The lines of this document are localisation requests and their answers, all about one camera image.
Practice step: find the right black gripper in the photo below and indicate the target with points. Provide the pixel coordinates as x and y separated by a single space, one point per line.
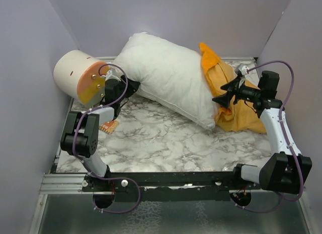
233 86

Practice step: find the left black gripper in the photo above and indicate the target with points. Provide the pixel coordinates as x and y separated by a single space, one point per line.
132 87

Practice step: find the white pillow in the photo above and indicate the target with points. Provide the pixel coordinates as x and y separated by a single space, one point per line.
170 75

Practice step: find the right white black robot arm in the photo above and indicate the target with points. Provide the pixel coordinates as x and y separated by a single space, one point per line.
287 169

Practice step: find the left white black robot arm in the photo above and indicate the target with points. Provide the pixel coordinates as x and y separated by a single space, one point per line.
80 134

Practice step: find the small orange patterned card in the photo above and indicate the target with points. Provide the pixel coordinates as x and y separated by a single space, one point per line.
109 127

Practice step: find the white cylinder with orange lid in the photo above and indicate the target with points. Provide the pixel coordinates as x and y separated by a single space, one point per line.
81 76

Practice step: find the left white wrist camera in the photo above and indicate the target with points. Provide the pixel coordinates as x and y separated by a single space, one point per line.
112 74

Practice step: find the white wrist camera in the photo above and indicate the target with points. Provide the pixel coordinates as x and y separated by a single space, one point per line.
241 70
112 74

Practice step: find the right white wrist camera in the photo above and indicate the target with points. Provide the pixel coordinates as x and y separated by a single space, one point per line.
241 70

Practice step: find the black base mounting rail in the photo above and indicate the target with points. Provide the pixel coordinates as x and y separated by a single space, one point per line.
167 186

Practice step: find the aluminium frame rail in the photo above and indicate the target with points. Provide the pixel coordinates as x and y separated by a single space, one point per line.
69 183

